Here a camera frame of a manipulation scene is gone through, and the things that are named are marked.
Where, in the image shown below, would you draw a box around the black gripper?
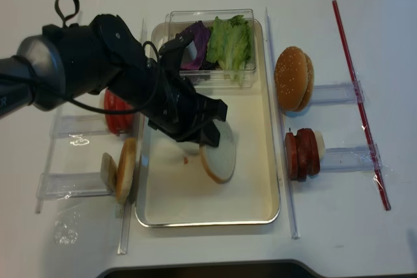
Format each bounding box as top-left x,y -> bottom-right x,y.
108,63 -> 228,147

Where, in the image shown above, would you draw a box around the white bread slice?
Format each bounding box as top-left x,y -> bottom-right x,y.
199,120 -> 237,184

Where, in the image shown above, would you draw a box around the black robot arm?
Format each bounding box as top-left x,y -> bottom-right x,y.
1,14 -> 227,147

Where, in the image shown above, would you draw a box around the front meat patty slice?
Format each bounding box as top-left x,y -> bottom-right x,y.
285,132 -> 298,180

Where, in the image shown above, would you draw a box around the meat patty slice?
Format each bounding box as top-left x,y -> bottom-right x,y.
306,128 -> 320,176
296,129 -> 311,181
285,132 -> 298,180

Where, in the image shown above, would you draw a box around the green lettuce leaf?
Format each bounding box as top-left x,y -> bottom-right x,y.
206,15 -> 252,86

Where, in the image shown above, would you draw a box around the middle meat patty slice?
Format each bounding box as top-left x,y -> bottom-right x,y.
296,129 -> 311,181

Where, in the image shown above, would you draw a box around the rear bread slice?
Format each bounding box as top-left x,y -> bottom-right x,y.
115,137 -> 137,204

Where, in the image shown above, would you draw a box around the red tomato slices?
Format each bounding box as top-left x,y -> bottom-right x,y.
103,89 -> 134,135

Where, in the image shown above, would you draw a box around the rear meat patty slice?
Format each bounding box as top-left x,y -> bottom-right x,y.
306,128 -> 320,176

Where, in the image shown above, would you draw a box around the small bread end piece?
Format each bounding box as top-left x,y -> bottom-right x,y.
100,152 -> 117,192

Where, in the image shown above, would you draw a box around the clear plastic container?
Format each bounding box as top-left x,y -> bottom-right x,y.
159,8 -> 256,90

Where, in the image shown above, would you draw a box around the cream metal tray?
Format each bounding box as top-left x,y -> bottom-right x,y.
135,22 -> 280,227

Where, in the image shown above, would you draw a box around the purple cabbage leaf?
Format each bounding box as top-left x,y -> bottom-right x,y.
175,21 -> 211,70

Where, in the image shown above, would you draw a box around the sesame burger bun top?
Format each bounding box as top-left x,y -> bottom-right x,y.
274,46 -> 308,111

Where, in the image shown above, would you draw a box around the burger bun bottom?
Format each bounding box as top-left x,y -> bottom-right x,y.
295,53 -> 315,112

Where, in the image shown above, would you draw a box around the white onion slice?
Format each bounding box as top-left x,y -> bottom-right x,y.
314,130 -> 326,161

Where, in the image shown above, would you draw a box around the clear holder upper right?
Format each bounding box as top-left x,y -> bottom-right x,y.
309,81 -> 364,105

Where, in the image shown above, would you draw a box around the clear holder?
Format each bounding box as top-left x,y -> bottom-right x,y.
50,109 -> 110,138
309,81 -> 364,105
321,145 -> 382,173
41,173 -> 113,200

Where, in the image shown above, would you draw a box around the clear holder upper left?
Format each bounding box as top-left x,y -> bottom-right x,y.
50,109 -> 110,138

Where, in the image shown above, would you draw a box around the clear holder lower right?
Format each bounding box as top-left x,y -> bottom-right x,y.
321,145 -> 382,173

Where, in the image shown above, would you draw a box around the red plastic rod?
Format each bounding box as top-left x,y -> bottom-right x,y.
332,0 -> 392,211

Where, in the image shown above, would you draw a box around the clear holder lower left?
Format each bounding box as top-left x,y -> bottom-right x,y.
41,173 -> 113,200

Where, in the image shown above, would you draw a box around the clear rod far left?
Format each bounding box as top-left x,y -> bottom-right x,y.
35,105 -> 63,214

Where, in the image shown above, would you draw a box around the clear rail right of tray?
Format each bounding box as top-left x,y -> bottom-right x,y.
265,7 -> 300,240

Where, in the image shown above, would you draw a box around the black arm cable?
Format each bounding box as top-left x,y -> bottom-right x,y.
0,0 -> 183,116

